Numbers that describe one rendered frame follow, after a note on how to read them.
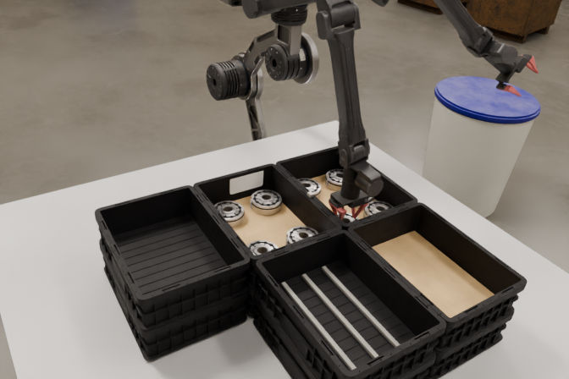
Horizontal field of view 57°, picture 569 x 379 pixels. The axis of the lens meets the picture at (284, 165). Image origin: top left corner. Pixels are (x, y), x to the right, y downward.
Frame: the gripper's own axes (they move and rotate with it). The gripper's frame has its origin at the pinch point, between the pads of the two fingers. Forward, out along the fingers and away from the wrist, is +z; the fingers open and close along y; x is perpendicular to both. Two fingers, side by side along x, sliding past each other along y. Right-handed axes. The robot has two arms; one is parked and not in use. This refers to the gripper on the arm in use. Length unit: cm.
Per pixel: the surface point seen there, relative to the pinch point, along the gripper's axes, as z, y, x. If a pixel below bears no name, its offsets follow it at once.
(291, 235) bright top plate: 1.4, -18.4, 2.5
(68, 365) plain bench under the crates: 17, -85, 2
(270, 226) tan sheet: 4.6, -19.6, 12.6
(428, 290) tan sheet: 4.9, 4.8, -31.9
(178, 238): 4, -47, 21
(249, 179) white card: -2.2, -17.8, 29.9
